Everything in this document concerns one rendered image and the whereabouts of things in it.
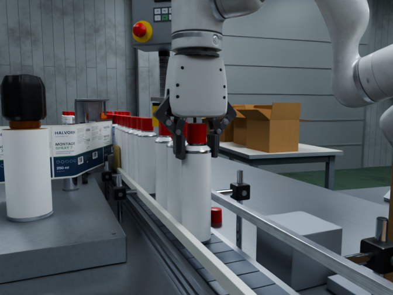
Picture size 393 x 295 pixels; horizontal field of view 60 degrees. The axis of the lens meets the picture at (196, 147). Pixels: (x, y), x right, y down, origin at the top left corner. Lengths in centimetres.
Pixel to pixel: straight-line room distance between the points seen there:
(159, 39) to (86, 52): 427
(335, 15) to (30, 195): 79
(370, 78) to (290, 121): 178
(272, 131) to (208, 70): 204
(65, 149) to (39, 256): 42
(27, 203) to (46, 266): 17
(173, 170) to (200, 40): 25
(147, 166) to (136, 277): 36
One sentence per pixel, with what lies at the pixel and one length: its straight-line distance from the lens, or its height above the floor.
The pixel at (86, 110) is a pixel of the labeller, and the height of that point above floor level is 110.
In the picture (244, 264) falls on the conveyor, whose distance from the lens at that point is 53.
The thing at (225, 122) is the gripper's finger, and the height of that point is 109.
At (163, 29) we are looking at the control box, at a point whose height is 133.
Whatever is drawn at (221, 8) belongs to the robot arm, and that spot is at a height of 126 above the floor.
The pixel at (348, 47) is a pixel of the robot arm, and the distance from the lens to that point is 94.
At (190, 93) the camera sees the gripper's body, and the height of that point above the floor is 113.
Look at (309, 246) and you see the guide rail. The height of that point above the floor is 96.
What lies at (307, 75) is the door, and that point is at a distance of 622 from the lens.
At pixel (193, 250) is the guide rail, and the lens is 51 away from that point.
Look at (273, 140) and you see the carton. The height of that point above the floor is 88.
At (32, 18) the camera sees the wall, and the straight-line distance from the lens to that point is 538.
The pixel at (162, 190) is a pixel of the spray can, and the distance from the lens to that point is 74.
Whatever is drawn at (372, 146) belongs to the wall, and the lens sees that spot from 723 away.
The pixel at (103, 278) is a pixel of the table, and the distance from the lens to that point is 62.
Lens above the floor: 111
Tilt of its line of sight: 7 degrees down
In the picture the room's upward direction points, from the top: straight up
